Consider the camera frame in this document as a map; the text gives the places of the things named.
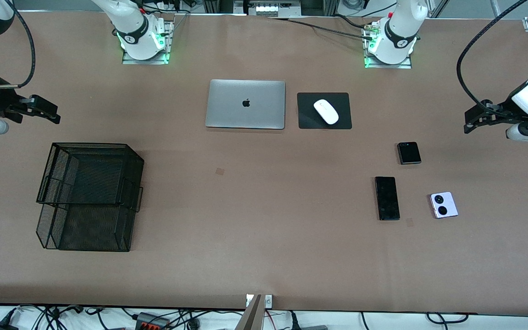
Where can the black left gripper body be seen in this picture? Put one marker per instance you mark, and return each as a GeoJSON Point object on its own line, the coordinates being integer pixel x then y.
{"type": "Point", "coordinates": [503, 111]}

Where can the black flip phone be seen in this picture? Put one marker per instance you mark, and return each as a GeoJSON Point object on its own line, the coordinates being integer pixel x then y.
{"type": "Point", "coordinates": [409, 153]}

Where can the lavender flip phone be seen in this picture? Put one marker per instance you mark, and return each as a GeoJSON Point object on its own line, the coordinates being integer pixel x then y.
{"type": "Point", "coordinates": [443, 205]}

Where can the black bar smartphone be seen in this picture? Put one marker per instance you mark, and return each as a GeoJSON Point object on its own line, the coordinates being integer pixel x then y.
{"type": "Point", "coordinates": [387, 198]}

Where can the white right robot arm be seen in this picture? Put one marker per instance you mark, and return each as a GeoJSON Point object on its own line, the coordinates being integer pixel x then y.
{"type": "Point", "coordinates": [131, 27]}

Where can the black mesh two-tier tray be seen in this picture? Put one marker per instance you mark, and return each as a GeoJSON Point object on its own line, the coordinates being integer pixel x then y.
{"type": "Point", "coordinates": [90, 197]}

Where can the white computer mouse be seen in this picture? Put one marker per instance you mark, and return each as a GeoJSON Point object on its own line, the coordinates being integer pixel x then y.
{"type": "Point", "coordinates": [326, 111]}

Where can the black mouse pad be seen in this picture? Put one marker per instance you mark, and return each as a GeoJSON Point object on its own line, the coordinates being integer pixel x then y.
{"type": "Point", "coordinates": [307, 119]}

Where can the silver closed laptop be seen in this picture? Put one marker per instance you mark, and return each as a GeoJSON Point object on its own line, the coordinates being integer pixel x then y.
{"type": "Point", "coordinates": [245, 104]}

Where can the white power strip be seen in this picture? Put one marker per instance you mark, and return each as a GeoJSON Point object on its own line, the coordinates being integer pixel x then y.
{"type": "Point", "coordinates": [268, 9]}

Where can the black orange power strip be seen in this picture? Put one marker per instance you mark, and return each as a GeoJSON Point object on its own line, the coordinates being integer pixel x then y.
{"type": "Point", "coordinates": [151, 322]}

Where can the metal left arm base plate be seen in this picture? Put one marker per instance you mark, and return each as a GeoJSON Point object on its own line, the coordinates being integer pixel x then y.
{"type": "Point", "coordinates": [387, 66]}

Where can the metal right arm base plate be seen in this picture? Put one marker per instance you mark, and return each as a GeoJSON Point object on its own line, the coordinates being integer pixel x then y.
{"type": "Point", "coordinates": [145, 62]}

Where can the aluminium frame post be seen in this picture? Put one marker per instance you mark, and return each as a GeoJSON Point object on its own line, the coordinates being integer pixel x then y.
{"type": "Point", "coordinates": [252, 316]}

